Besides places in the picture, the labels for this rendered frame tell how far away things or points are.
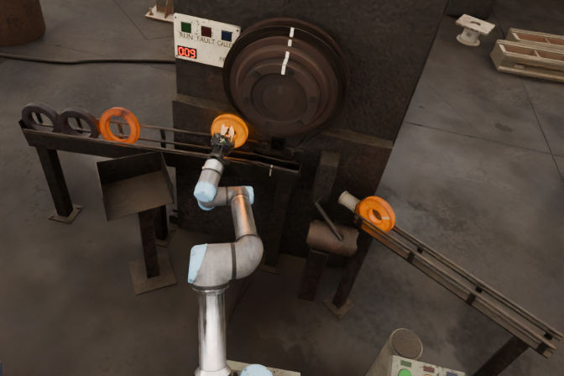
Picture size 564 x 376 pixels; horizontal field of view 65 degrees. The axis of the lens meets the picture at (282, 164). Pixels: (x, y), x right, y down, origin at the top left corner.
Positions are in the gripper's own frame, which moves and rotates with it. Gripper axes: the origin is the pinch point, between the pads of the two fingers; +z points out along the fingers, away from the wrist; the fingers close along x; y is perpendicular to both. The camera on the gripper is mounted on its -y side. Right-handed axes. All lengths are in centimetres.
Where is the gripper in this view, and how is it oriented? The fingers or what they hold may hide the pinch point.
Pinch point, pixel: (229, 127)
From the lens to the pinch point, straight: 186.5
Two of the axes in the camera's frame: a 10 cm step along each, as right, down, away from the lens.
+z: 2.2, -8.1, 5.4
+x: -9.7, -2.1, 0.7
